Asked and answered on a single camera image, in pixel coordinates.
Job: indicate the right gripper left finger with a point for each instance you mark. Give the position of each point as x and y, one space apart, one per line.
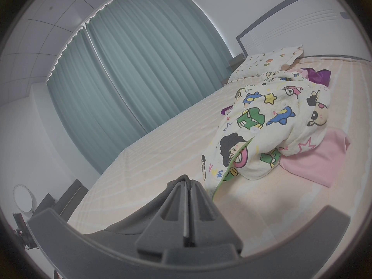
168 222

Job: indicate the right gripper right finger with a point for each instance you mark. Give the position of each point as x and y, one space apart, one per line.
206 222

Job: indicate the black T-shirt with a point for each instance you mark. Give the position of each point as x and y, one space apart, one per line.
136 216

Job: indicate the bed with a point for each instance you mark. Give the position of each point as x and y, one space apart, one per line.
174 144

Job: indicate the white printed pyjama top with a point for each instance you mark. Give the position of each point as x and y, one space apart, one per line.
270 121

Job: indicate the pink garment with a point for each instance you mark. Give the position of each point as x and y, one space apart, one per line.
316 161

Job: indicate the blue-green curtain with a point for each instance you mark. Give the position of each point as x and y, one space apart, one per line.
87 97
159 54

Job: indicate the grey bedside table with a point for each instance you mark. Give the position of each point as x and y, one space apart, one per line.
237 61

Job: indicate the white printed pillow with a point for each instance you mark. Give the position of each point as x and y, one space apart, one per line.
267 61

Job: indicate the purple garment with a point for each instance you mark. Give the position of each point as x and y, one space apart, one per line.
318 76

